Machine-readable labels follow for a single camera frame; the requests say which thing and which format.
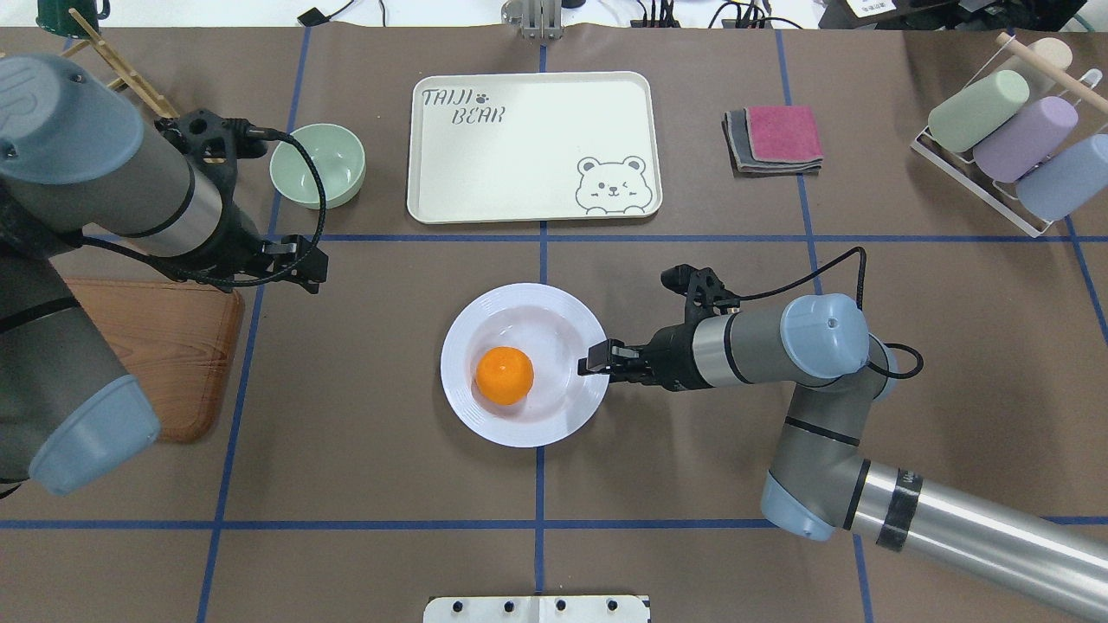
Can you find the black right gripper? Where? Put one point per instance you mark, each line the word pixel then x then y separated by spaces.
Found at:
pixel 671 356

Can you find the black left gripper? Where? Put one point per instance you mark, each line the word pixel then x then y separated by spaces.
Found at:
pixel 235 243

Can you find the white round plate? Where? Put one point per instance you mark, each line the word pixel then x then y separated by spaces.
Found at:
pixel 554 330

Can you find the orange fruit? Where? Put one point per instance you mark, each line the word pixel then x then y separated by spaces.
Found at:
pixel 504 375

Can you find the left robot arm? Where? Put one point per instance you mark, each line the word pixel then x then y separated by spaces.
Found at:
pixel 82 169

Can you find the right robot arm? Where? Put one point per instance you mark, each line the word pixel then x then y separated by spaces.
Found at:
pixel 819 482

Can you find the cream bear tray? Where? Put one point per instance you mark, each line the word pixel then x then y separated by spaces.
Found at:
pixel 497 148

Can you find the green bowl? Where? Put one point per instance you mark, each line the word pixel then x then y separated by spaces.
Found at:
pixel 339 159

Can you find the wooden cutting board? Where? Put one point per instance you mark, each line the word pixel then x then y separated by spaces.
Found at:
pixel 177 339

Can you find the small black device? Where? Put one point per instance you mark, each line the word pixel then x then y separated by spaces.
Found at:
pixel 313 17

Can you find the wooden mug rack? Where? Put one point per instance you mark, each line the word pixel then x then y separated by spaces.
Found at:
pixel 126 76

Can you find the grey folded cloth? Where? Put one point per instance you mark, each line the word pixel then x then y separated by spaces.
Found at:
pixel 737 139

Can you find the pink folded cloth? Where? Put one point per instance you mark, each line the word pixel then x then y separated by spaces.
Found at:
pixel 783 134

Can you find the dark green mug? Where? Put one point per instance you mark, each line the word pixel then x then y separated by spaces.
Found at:
pixel 65 18

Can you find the green cup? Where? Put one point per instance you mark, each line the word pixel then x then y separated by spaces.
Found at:
pixel 972 114

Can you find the white cup rack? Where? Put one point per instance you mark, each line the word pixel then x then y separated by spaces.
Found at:
pixel 1051 68

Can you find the purple cup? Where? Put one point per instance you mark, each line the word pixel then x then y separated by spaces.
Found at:
pixel 1025 140

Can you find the blue cup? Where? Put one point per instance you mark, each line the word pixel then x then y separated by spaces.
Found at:
pixel 1064 183

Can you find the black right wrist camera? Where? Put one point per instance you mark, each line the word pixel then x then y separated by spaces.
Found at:
pixel 697 290

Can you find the white camera pole base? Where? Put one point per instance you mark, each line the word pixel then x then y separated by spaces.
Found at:
pixel 540 608

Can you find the aluminium frame post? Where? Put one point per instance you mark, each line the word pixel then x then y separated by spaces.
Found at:
pixel 536 20

